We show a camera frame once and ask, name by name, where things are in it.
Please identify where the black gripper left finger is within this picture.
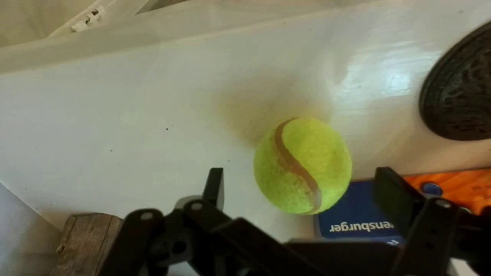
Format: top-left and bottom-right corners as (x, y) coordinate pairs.
(97, 166), (320, 276)

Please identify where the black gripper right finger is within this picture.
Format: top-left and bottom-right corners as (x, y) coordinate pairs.
(372, 165), (491, 276)

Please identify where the yellow-green tennis ball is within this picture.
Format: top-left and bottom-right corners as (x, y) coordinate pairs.
(254, 116), (355, 215)

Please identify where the dark metal candle holder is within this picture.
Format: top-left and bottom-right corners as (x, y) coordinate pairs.
(418, 19), (491, 142)

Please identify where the blue orange puzzle box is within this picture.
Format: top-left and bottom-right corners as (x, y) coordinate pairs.
(314, 166), (491, 248)

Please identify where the grey wooden block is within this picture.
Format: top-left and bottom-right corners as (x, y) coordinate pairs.
(50, 211), (125, 276)

